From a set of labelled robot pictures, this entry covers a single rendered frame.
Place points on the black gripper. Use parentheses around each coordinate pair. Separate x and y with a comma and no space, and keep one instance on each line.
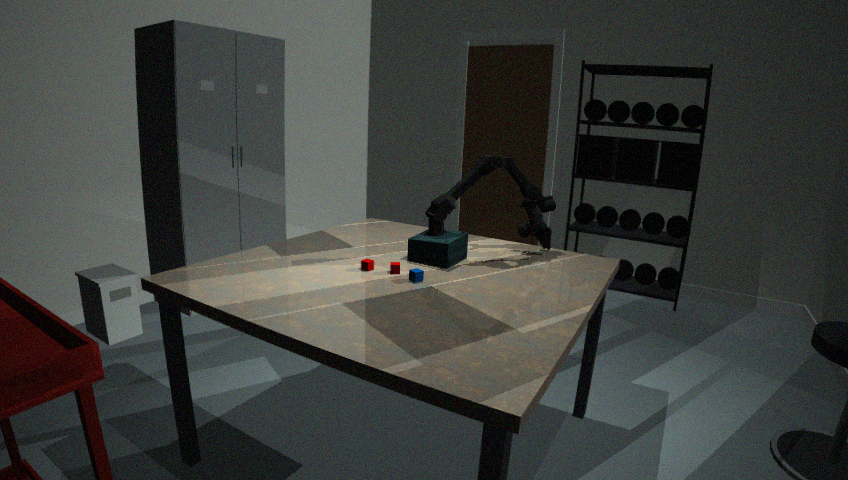
(541,231)

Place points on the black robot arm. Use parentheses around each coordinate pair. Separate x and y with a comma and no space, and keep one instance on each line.
(445,203)

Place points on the blue cube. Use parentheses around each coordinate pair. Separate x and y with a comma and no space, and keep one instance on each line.
(416,275)

